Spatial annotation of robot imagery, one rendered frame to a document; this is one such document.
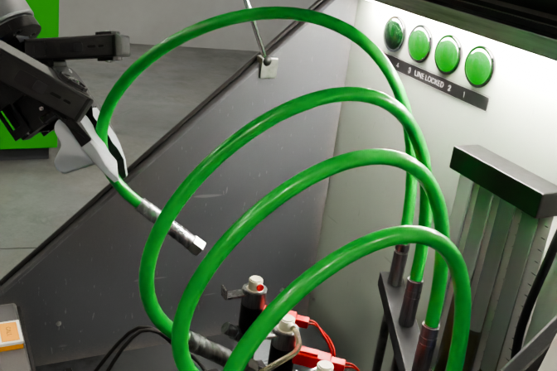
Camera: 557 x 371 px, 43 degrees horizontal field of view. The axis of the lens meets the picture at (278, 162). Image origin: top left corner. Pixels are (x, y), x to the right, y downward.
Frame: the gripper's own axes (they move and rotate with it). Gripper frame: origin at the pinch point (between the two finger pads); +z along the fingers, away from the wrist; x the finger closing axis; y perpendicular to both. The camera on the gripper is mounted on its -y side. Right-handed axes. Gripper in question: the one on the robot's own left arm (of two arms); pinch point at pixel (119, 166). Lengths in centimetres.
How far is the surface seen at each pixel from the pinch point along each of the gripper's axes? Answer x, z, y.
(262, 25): -653, -106, 36
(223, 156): 17.4, 6.5, -15.2
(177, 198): 18.6, 7.3, -10.0
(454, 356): 17.2, 32.1, -22.1
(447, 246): 22.4, 22.3, -27.1
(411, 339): 0.4, 34.7, -17.0
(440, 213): 12.2, 21.9, -27.8
